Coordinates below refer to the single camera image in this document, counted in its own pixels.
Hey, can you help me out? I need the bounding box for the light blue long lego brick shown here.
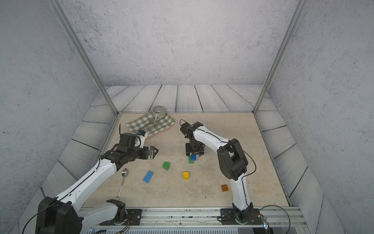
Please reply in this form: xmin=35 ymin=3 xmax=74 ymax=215
xmin=143 ymin=171 xmax=154 ymax=183

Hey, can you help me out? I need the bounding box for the orange lego brick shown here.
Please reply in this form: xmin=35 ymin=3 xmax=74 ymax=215
xmin=221 ymin=184 xmax=229 ymax=192

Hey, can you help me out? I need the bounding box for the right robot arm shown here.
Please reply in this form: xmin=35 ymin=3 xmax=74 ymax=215
xmin=180 ymin=122 xmax=255 ymax=224

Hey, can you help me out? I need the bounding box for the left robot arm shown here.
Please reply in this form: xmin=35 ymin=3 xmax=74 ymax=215
xmin=35 ymin=133 xmax=158 ymax=234

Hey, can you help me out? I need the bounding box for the green lego brick loose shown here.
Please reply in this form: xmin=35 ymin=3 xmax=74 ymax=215
xmin=163 ymin=162 xmax=170 ymax=171

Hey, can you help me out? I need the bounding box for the yellow lego brick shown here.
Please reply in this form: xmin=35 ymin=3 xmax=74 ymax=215
xmin=183 ymin=171 xmax=190 ymax=180

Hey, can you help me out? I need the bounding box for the metal spoon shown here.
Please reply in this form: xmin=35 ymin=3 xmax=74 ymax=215
xmin=116 ymin=168 xmax=129 ymax=200

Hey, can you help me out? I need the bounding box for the green checkered cloth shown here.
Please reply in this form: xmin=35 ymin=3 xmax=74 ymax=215
xmin=126 ymin=113 xmax=175 ymax=137

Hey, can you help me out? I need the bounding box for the striped ceramic cup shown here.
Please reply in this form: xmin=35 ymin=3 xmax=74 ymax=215
xmin=151 ymin=106 xmax=166 ymax=121

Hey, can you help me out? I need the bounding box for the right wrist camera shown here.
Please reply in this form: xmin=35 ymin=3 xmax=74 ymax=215
xmin=180 ymin=122 xmax=195 ymax=140

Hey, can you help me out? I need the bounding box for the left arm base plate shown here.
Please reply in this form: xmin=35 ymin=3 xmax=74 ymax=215
xmin=99 ymin=209 xmax=143 ymax=226

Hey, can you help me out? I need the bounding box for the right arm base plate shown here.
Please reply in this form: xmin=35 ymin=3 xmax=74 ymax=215
xmin=217 ymin=208 xmax=263 ymax=225

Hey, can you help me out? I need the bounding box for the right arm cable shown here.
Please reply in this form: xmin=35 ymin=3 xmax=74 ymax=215
xmin=251 ymin=204 xmax=291 ymax=234

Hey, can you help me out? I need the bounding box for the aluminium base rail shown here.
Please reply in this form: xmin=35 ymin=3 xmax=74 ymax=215
xmin=85 ymin=206 xmax=310 ymax=234

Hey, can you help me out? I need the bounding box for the aluminium corner post right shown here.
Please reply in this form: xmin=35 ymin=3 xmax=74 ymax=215
xmin=253 ymin=0 xmax=308 ymax=115

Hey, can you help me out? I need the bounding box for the aluminium corner post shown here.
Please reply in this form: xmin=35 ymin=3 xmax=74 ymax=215
xmin=253 ymin=0 xmax=308 ymax=115
xmin=48 ymin=0 xmax=119 ymax=117

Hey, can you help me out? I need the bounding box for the aluminium corner post left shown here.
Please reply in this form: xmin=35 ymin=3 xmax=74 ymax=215
xmin=48 ymin=0 xmax=119 ymax=117

